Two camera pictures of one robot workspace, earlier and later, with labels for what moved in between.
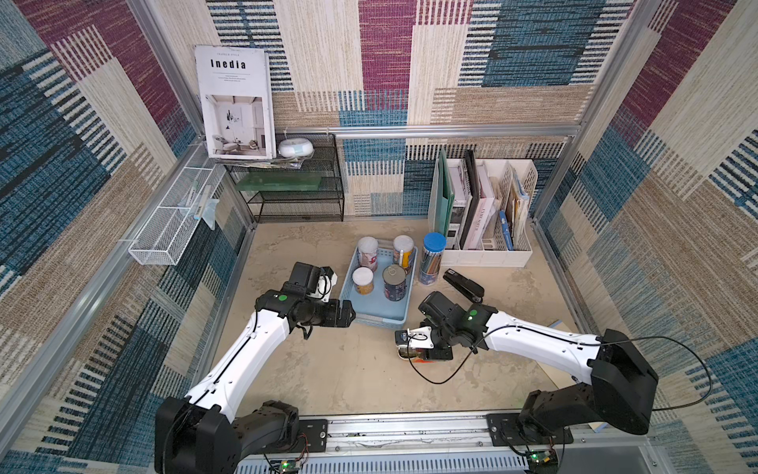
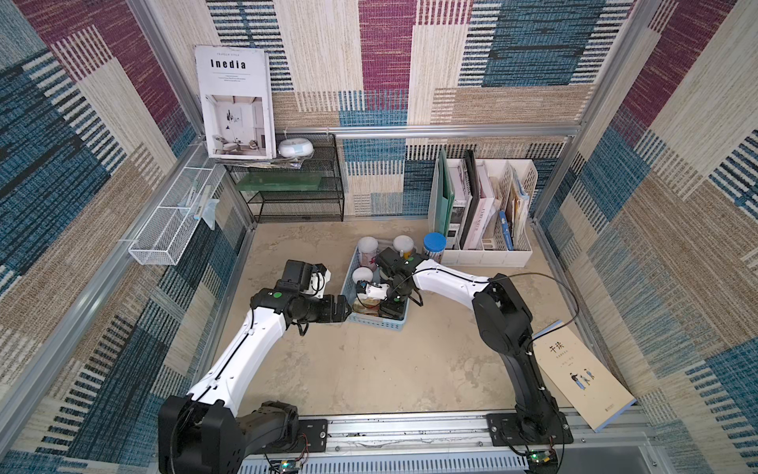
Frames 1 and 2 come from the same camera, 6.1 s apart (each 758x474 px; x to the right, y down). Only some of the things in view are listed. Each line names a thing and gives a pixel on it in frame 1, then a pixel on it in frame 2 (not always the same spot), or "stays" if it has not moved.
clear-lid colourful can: [404, 253] stays
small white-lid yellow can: [363, 278] stays
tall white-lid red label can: [367, 248] stays
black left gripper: [333, 318] stays
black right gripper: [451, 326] → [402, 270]
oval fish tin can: [409, 352] → [366, 305]
